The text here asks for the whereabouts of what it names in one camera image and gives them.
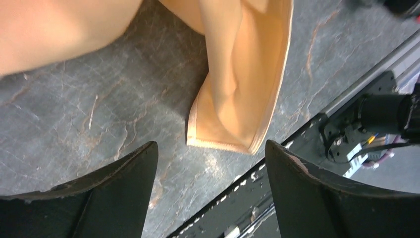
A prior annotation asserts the peach satin napkin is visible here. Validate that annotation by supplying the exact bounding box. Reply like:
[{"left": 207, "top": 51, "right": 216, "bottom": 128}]
[{"left": 0, "top": 0, "right": 294, "bottom": 154}]

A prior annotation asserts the aluminium frame rail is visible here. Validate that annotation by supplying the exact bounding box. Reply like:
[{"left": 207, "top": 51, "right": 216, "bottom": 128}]
[{"left": 320, "top": 30, "right": 420, "bottom": 116}]

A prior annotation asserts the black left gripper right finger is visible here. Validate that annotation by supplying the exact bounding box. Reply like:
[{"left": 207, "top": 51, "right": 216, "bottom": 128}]
[{"left": 265, "top": 140, "right": 420, "bottom": 238}]

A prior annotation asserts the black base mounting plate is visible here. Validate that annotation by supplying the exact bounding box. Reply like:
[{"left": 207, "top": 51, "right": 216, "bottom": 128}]
[{"left": 171, "top": 71, "right": 396, "bottom": 238}]

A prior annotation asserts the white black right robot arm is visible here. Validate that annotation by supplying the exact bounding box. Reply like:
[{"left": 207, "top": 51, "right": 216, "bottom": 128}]
[{"left": 320, "top": 88, "right": 420, "bottom": 164}]

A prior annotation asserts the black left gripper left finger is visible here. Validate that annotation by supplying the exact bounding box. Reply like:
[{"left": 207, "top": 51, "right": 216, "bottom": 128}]
[{"left": 0, "top": 141, "right": 158, "bottom": 238}]

